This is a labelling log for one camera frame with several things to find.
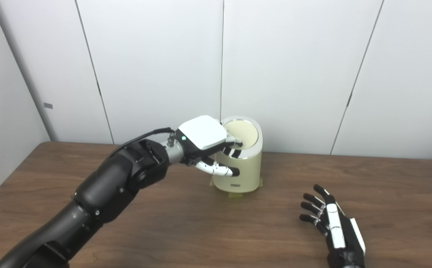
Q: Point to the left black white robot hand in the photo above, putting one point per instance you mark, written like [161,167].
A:
[201,134]

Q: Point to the cream-colored round bin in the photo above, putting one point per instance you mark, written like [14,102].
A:
[249,171]

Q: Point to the cream round bin lid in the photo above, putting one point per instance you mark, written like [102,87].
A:
[245,132]

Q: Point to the small grey wall tag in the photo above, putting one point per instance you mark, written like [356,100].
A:
[48,105]

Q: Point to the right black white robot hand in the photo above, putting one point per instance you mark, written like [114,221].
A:
[340,242]

